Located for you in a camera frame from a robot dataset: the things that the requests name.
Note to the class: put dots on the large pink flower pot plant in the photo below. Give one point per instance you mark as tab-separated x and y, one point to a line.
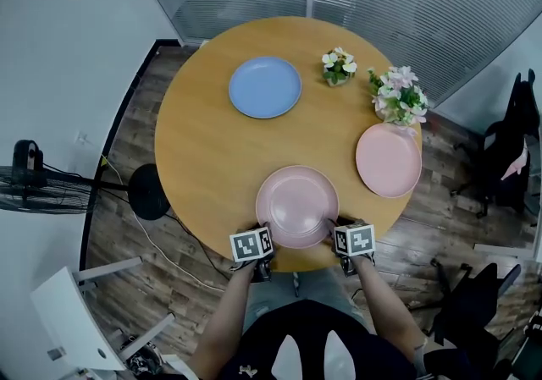
400	97

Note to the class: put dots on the blue plate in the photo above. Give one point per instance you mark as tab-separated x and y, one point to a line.
264	86

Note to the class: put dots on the person's black shirt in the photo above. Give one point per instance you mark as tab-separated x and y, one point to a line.
313	344

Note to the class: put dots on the salmon pink plate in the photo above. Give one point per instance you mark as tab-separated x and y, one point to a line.
387	162

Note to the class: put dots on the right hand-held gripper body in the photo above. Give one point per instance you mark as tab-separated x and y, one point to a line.
355	240

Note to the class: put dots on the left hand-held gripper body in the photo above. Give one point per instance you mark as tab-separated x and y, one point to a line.
250	245

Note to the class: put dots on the patterned bag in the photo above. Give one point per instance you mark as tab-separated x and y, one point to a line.
144	361

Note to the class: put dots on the black standing fan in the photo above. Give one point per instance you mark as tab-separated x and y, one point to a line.
146	192

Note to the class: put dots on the mauve pink plate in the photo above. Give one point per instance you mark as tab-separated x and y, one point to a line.
296	205

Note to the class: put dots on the person's right forearm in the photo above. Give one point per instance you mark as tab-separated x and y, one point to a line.
389	306

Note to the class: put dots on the person's left forearm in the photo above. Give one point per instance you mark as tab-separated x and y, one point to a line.
220	323

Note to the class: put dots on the small white flower pot plant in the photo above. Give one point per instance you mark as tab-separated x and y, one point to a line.
338	65

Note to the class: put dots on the black office chair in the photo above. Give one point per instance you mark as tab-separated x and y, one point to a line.
474	298
512	141

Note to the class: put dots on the white desk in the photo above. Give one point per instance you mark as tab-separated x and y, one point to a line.
72	319

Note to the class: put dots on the pink cloth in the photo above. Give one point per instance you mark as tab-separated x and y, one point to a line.
516	164

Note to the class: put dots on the person's grey jeans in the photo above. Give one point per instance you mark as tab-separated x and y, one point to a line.
313	287

